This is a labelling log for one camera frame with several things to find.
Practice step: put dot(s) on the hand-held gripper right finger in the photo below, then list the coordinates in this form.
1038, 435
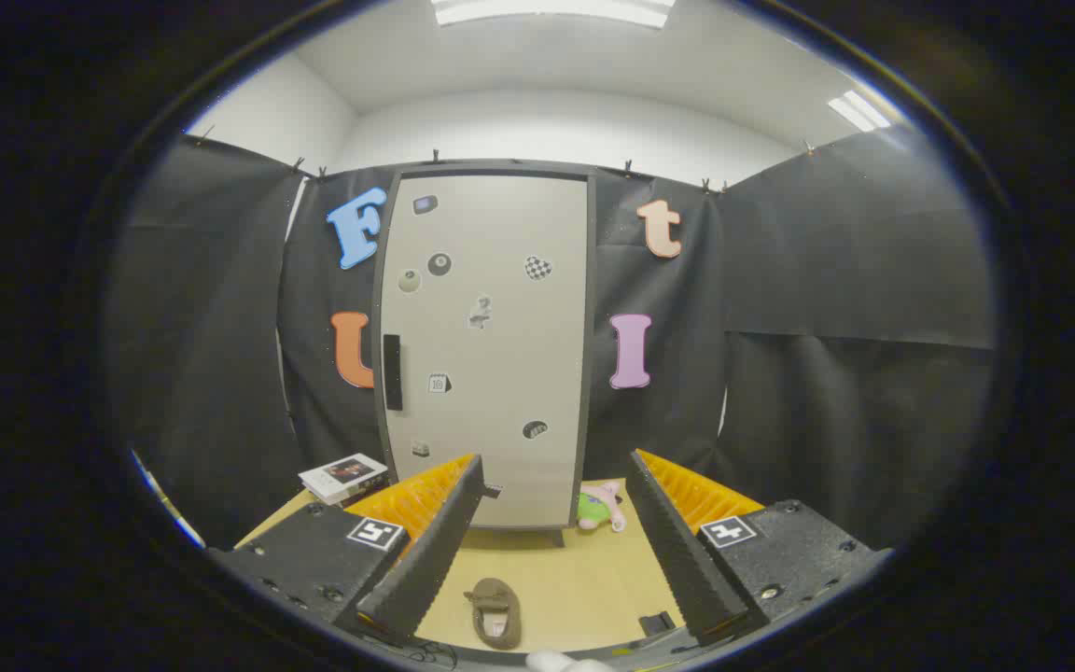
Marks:
682, 560

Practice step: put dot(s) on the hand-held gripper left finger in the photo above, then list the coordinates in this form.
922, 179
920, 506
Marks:
430, 560

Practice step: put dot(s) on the brown fuzzy shoe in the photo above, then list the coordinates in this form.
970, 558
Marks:
495, 616

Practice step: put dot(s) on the dark grey shoe cabinet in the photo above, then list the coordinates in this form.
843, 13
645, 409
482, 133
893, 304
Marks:
591, 373

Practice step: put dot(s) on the light grey shoe cabinet door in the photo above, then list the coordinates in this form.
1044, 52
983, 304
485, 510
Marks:
500, 355

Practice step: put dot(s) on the small black block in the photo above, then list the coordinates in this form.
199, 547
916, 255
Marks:
657, 623

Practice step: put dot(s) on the pink green plush toy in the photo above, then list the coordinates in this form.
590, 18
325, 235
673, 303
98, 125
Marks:
598, 509

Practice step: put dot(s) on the white book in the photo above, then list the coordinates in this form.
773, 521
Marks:
342, 474

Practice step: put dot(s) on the black backdrop cloth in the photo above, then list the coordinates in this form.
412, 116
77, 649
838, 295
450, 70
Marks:
827, 373

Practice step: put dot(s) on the row of small cloth clips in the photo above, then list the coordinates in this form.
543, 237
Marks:
436, 156

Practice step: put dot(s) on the small ceiling light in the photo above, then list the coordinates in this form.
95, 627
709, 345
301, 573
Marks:
859, 110

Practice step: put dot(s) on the long ceiling light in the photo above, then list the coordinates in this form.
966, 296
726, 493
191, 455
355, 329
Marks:
547, 9

